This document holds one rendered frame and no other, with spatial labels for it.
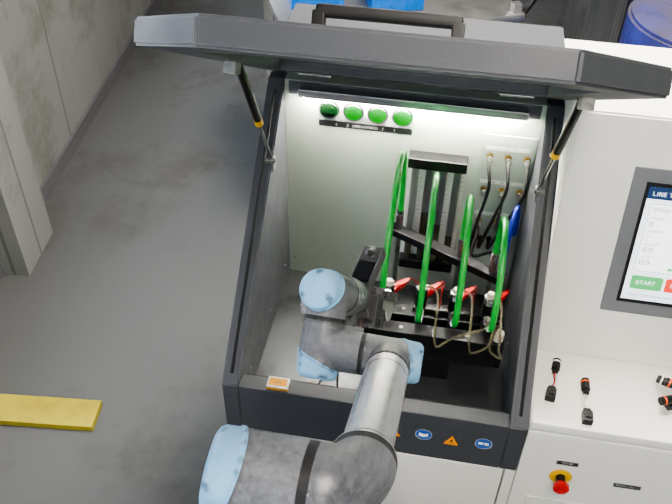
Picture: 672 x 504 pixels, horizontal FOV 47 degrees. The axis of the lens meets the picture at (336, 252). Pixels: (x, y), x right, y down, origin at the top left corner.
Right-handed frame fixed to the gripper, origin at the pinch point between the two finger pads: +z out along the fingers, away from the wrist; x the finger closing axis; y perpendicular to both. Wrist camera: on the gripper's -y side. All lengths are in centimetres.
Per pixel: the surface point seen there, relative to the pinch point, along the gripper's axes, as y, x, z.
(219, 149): -80, -175, 191
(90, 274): -1, -181, 115
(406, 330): 6.2, -2.2, 24.0
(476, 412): 22.4, 18.3, 19.2
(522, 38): -69, 16, 28
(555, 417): 20.7, 35.1, 21.7
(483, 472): 37, 19, 32
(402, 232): -18.4, -8.2, 28.7
